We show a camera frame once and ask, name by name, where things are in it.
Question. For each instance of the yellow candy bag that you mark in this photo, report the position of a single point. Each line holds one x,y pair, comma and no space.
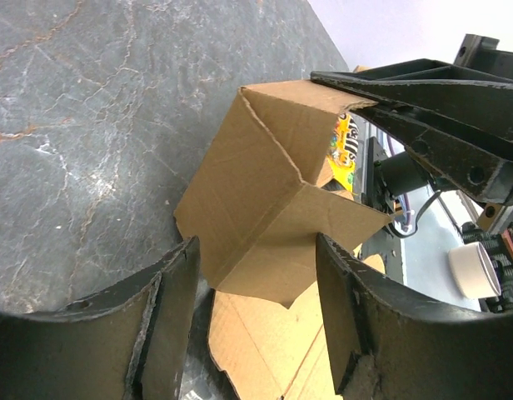
343,151

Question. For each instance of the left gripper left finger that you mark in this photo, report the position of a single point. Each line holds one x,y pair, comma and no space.
128,341

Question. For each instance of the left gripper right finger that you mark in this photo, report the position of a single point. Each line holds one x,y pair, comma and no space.
388,341

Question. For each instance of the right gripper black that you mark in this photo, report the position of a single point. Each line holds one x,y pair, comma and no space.
477,162

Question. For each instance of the brown cardboard box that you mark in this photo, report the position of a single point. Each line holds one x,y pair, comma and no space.
256,206

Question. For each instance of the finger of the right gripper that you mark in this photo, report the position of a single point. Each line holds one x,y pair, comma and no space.
472,106

